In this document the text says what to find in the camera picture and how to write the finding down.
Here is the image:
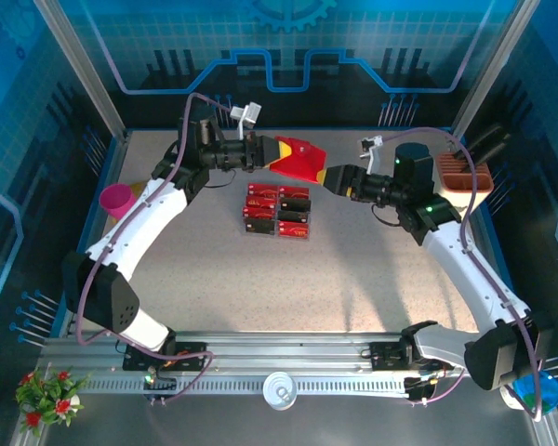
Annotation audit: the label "red card holder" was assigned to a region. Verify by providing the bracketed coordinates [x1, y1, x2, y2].
[269, 135, 329, 183]

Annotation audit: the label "red packets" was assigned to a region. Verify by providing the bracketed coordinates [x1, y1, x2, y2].
[242, 181, 313, 243]

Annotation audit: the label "beige knife block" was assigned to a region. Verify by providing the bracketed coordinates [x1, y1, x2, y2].
[434, 151, 495, 218]

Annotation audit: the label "pink plastic goblet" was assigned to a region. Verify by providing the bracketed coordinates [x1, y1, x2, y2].
[99, 183, 139, 224]

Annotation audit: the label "black controller box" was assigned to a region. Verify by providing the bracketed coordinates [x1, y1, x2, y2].
[403, 374, 441, 406]
[141, 371, 178, 406]

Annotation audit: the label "blue green globe toy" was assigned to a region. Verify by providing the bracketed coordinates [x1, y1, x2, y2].
[499, 369, 558, 416]

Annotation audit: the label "artificial plant with red flowers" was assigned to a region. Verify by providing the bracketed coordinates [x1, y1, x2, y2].
[14, 365, 93, 438]

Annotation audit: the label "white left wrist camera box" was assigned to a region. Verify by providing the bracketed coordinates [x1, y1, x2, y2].
[230, 102, 264, 130]

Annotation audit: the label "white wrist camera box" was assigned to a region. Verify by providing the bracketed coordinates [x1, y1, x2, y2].
[358, 134, 385, 174]
[230, 102, 264, 130]

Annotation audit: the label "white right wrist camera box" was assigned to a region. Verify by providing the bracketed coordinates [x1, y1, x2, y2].
[358, 134, 385, 174]

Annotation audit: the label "black-handled knife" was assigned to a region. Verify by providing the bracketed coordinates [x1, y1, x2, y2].
[469, 132, 512, 164]
[467, 122, 506, 154]
[464, 143, 509, 176]

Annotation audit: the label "aluminium frame post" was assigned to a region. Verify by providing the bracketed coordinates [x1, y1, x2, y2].
[31, 0, 132, 143]
[447, 0, 544, 143]

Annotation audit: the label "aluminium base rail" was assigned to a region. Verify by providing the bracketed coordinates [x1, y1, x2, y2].
[36, 330, 540, 396]

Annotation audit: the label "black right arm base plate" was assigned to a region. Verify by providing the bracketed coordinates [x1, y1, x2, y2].
[368, 341, 456, 373]

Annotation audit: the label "grey slotted cable duct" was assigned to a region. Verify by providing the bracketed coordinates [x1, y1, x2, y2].
[81, 376, 410, 397]

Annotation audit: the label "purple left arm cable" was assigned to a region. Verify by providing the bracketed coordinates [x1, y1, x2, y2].
[75, 92, 243, 406]

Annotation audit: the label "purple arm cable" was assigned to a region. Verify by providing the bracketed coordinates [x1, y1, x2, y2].
[379, 127, 544, 423]
[75, 92, 243, 406]

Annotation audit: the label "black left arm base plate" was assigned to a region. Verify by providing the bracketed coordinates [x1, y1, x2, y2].
[122, 341, 211, 373]

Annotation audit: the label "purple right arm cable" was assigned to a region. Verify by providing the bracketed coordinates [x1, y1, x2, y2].
[379, 127, 544, 423]

